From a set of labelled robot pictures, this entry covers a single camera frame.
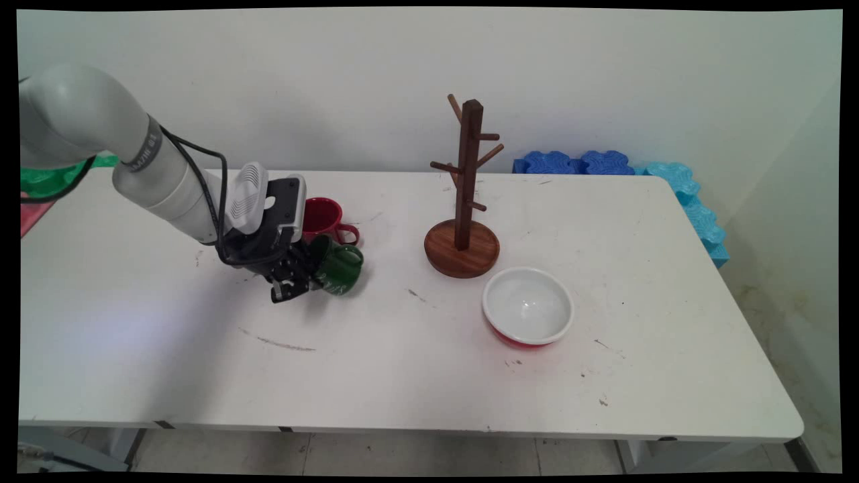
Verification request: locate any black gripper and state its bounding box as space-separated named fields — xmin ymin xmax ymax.
xmin=221 ymin=231 xmax=329 ymax=305

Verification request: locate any green enamel mug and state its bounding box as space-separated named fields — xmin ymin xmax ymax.
xmin=309 ymin=235 xmax=365 ymax=297

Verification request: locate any red enamel mug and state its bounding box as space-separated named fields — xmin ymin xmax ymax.
xmin=302 ymin=197 xmax=360 ymax=246

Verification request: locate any brown wooden mug tree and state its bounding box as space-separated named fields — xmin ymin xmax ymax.
xmin=423 ymin=94 xmax=505 ymax=279

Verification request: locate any white bowl red outside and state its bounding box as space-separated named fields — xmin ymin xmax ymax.
xmin=482 ymin=267 xmax=575 ymax=350

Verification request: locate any dark blue foam mat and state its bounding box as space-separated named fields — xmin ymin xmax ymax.
xmin=580 ymin=150 xmax=636 ymax=176
xmin=513 ymin=150 xmax=582 ymax=175

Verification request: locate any red foam mat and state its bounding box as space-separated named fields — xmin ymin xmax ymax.
xmin=20 ymin=193 xmax=54 ymax=237

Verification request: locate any light blue foam mat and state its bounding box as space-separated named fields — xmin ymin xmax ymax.
xmin=634 ymin=161 xmax=731 ymax=269

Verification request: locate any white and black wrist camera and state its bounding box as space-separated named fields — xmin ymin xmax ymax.
xmin=227 ymin=161 xmax=308 ymax=246

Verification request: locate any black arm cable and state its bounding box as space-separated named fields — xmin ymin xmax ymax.
xmin=20 ymin=126 xmax=291 ymax=268

